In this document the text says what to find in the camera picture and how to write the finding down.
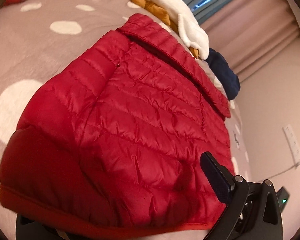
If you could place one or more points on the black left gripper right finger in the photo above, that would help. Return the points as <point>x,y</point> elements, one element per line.
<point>252,209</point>

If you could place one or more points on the white wall power strip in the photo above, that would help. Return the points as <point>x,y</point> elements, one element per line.
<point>293,144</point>

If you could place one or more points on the red down puffer jacket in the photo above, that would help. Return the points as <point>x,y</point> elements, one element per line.
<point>110,147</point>

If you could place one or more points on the pink curtain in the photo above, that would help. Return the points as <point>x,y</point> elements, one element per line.
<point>249,33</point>

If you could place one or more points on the grey polka dot bedspread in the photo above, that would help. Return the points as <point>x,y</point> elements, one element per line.
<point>40,38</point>

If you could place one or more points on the orange garment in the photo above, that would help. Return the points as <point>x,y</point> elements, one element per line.
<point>164,16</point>

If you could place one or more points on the navy blue fleece garment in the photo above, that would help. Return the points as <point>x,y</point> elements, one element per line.
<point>228,79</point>

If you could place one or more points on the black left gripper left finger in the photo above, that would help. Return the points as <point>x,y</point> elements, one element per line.
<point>27,229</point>

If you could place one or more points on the white fleece garment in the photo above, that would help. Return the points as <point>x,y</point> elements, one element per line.
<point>188,28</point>

